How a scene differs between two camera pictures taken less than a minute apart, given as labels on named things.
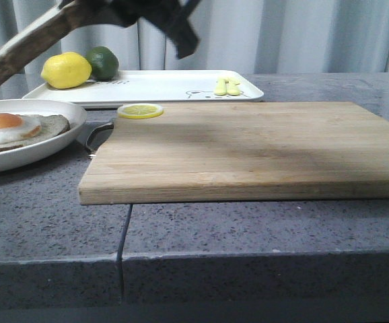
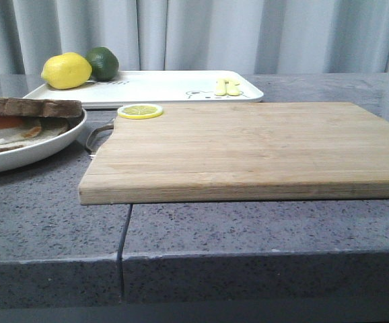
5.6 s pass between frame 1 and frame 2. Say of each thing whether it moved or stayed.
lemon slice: stayed
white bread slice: moved
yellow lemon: stayed
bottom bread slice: stayed
